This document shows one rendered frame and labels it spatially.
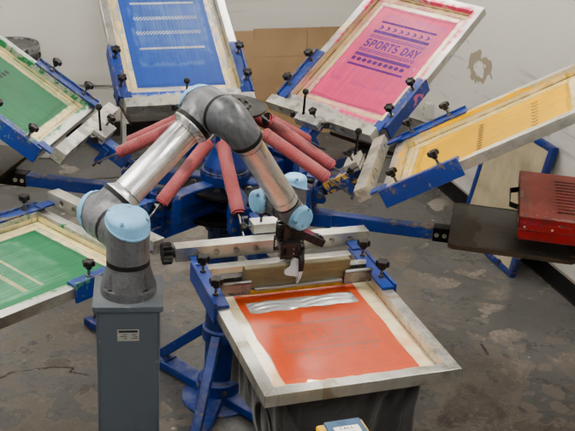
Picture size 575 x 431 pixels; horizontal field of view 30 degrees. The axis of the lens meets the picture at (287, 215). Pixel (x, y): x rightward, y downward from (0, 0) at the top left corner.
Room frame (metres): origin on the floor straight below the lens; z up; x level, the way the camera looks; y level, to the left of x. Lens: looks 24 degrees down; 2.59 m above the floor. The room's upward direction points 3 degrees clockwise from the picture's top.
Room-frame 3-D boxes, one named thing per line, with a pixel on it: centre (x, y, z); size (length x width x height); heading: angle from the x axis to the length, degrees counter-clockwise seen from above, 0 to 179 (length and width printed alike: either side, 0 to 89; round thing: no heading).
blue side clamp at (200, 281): (3.00, 0.23, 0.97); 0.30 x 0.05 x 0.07; 20
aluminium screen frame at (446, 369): (2.87, -0.11, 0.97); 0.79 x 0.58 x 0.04; 20
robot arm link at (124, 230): (2.56, 0.42, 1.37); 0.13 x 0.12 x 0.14; 38
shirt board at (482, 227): (3.75, -0.41, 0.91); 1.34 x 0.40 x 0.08; 80
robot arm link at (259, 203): (2.99, 0.05, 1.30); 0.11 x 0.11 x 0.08; 38
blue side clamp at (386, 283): (3.19, -0.29, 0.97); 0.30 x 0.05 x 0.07; 20
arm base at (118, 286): (2.56, 0.42, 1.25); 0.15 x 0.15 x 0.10
